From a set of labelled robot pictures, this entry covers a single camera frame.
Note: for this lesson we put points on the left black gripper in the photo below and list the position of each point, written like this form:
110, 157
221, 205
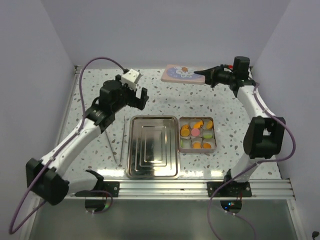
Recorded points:
139, 103

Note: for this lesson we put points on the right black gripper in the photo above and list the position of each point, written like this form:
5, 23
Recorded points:
211, 73

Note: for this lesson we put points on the square tin lid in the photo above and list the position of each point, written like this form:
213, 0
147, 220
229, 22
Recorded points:
182, 74

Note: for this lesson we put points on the orange fish cookie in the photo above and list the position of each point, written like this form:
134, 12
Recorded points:
199, 124

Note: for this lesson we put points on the green sandwich cookie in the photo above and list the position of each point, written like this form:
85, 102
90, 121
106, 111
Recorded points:
181, 143
208, 136

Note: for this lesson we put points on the pink sandwich cookie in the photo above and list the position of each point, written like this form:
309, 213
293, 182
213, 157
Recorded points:
195, 132

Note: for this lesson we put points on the pink cookie tin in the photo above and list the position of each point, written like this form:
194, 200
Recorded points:
190, 121

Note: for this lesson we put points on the flower edged orange cookie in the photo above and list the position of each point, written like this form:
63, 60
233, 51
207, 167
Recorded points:
197, 145

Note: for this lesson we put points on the orange chip cookie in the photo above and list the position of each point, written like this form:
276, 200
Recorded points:
206, 145

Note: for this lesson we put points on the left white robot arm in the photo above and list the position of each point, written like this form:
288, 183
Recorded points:
44, 177

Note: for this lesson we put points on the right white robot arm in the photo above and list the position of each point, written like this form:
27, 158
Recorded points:
264, 136

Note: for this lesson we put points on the large steel tray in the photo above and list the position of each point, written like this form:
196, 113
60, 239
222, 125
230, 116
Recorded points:
153, 148

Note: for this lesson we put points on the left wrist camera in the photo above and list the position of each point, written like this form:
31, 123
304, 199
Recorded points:
131, 78

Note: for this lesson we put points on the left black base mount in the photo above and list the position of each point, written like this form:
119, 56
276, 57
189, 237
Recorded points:
100, 188

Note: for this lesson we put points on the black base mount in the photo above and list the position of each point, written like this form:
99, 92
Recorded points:
232, 190
100, 188

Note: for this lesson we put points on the aluminium rail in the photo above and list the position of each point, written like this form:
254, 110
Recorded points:
128, 189

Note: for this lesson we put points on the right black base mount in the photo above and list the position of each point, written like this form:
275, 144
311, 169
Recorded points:
232, 190

